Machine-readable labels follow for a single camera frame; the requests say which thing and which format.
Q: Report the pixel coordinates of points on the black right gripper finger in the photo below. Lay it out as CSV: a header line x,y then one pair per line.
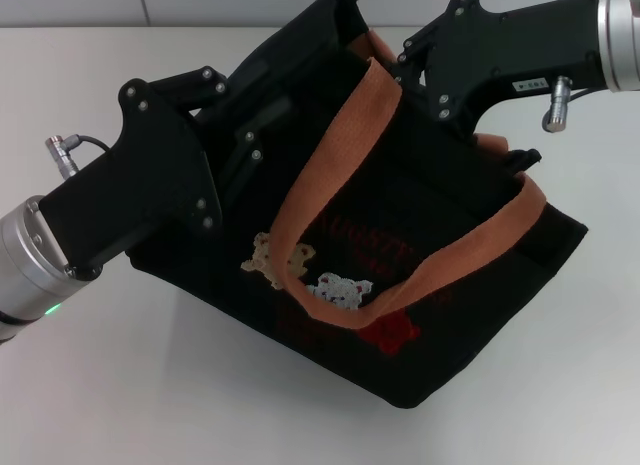
x,y
422,35
415,85

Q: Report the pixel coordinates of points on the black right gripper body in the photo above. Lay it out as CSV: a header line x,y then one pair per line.
x,y
500,50

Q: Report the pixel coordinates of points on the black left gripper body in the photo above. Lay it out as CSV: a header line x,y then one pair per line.
x,y
155,180

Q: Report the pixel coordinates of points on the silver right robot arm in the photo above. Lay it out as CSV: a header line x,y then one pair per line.
x,y
622,35

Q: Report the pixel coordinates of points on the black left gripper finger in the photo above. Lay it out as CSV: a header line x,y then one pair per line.
x,y
195,85
250,157

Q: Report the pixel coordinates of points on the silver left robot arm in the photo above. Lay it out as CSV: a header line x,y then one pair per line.
x,y
32,280

